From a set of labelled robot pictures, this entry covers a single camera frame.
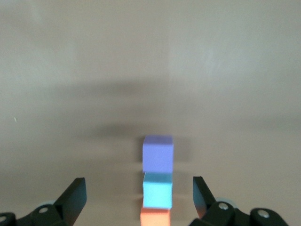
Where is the orange foam block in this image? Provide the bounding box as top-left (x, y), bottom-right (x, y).
top-left (140, 206), bottom-right (171, 226)

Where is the brown table cloth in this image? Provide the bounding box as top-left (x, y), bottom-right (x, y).
top-left (0, 0), bottom-right (301, 226)

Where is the purple foam block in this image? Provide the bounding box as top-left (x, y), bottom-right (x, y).
top-left (142, 134), bottom-right (175, 174)

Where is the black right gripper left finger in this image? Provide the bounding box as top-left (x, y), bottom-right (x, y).
top-left (14, 178), bottom-right (87, 226)

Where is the blue foam block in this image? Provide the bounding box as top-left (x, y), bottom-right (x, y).
top-left (143, 171), bottom-right (174, 210)

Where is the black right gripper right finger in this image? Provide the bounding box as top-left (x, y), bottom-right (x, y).
top-left (188, 176), bottom-right (251, 226)

